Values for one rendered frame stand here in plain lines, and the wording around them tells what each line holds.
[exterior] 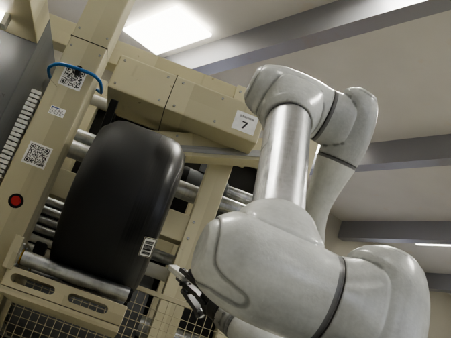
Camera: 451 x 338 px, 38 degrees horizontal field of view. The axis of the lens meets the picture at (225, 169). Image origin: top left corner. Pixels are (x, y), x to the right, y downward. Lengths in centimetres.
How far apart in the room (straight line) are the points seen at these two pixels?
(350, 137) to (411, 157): 774
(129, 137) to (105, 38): 43
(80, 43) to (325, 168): 107
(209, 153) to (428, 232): 985
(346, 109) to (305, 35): 562
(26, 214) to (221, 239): 118
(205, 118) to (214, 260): 154
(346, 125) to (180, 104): 108
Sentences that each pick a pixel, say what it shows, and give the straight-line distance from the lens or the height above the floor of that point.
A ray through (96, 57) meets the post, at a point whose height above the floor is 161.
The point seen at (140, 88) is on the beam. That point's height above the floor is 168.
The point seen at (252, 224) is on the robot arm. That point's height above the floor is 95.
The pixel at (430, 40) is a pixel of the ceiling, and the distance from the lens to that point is 741.
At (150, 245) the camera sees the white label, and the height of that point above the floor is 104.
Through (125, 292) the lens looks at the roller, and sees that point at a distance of 196.
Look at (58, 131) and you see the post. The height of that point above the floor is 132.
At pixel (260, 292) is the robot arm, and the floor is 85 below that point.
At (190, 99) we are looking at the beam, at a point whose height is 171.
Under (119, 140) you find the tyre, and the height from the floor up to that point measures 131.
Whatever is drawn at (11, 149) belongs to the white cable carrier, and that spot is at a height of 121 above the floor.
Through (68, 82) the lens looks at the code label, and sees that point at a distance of 222.
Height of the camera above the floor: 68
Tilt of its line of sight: 20 degrees up
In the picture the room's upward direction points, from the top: 19 degrees clockwise
